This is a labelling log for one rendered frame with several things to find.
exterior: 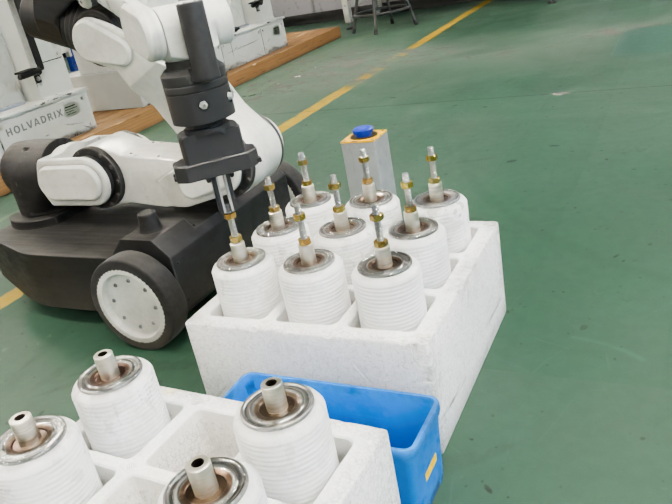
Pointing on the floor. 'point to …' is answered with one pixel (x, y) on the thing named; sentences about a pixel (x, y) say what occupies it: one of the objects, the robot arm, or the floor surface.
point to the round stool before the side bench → (381, 13)
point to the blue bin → (341, 398)
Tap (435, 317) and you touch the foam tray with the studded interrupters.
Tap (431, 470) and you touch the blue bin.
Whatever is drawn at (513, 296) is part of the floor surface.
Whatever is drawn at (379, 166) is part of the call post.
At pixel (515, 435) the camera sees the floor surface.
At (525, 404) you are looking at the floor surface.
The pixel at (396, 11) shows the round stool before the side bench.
